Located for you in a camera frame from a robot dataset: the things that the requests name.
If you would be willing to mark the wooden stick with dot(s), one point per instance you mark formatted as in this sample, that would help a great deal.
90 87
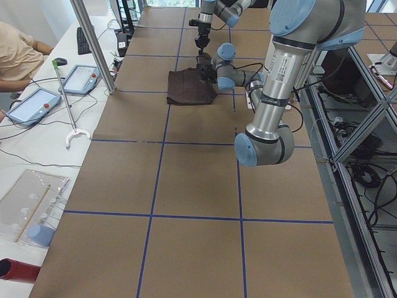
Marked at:
31 214

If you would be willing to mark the black computer mouse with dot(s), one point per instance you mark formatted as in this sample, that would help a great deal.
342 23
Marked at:
61 61

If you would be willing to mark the near blue teach pendant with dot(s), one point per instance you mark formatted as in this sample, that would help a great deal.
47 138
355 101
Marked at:
34 107

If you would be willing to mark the dark brown t-shirt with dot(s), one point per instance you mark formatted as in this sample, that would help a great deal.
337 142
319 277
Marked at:
185 88

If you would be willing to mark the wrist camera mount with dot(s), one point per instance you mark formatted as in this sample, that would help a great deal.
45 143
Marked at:
204 69
194 22

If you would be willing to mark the green handled reach grabber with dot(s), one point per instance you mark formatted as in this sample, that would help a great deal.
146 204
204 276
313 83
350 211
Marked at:
75 131

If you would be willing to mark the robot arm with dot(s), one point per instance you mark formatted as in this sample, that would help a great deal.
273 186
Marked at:
230 15
298 28

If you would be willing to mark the red cylinder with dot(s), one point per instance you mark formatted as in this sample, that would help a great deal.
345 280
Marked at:
13 270

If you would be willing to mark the seated person beige shirt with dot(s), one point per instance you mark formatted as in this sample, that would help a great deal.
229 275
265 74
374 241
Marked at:
21 58

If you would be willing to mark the aluminium frame post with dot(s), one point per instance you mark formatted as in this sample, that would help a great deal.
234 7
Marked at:
88 29

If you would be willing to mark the clear plastic bag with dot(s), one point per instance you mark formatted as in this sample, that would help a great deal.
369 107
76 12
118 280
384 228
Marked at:
21 199

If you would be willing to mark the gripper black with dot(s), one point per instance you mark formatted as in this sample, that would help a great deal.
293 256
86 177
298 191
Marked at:
204 29
207 72

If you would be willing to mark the white pedestal column base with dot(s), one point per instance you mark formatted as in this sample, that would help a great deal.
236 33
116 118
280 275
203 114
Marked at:
256 97

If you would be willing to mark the blue teach pendant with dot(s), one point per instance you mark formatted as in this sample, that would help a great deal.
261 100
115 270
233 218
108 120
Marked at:
81 80
34 107

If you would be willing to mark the pale blue cup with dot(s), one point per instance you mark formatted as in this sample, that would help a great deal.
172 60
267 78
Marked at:
41 234

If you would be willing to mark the far blue teach pendant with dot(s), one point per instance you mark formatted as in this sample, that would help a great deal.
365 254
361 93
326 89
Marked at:
81 80

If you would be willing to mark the aluminium side frame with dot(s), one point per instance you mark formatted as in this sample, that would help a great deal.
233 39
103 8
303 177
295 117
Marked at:
349 101

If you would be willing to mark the black keyboard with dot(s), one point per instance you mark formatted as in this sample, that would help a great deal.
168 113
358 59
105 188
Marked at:
82 43

